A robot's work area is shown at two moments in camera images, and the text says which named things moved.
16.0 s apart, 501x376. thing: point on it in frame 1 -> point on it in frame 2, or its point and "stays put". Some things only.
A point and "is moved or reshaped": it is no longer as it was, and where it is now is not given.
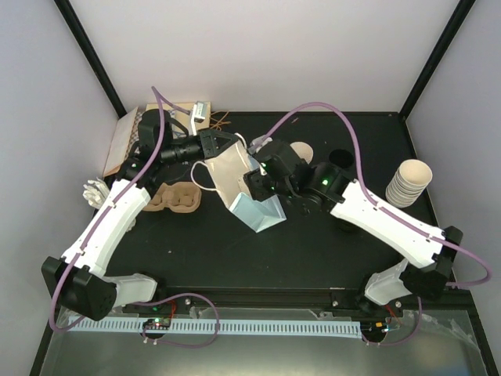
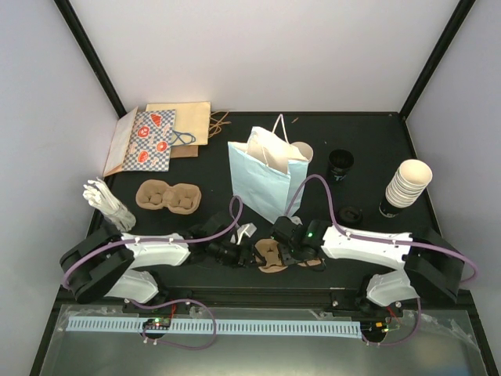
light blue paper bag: x=228 y=169 is moved or reshaped
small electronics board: x=157 y=323 stays put
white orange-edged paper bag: x=120 y=142 stays put
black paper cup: x=341 y=157 stays put
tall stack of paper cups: x=409 y=183 stays put
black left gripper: x=208 y=143 -> x=239 y=260
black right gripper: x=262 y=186 -> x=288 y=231
